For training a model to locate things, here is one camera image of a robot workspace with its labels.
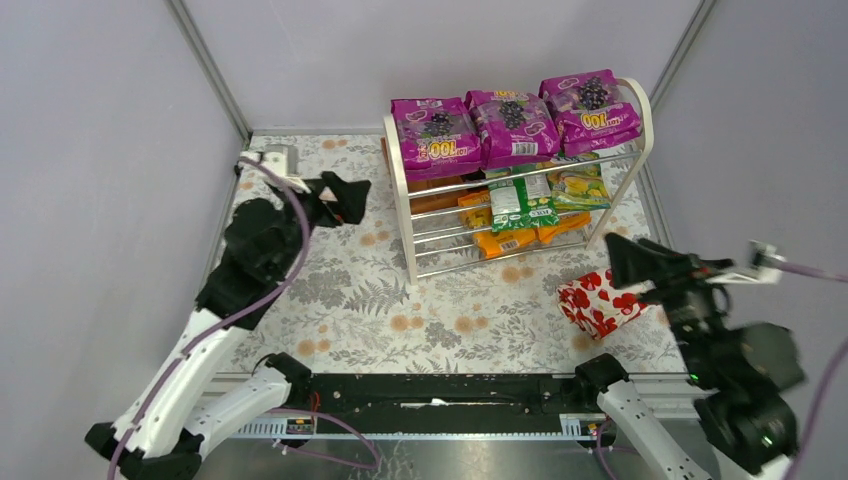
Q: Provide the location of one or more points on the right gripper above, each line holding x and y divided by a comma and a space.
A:
680, 277

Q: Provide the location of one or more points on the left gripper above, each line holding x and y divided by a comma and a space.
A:
311, 204

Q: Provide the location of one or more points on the purple candy bag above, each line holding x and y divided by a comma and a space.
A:
437, 138
514, 128
588, 111

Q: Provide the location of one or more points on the orange mango candy bag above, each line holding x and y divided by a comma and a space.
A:
492, 244

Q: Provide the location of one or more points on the green candy bag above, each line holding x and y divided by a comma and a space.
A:
520, 198

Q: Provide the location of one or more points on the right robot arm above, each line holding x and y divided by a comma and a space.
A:
741, 371

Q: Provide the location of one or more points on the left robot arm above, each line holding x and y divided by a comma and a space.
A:
166, 433

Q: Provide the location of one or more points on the orange bag under shelf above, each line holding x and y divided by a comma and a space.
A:
571, 221

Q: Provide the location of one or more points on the green yellow bag on shelf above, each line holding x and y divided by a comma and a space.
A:
579, 189

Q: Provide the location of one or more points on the white metal shelf rack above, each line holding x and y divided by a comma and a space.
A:
416, 238

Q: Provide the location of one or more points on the red white floral bag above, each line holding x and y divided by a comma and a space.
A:
597, 307

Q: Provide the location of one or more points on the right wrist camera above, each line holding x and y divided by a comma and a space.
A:
762, 267

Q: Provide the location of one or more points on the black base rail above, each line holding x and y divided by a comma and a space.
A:
449, 404

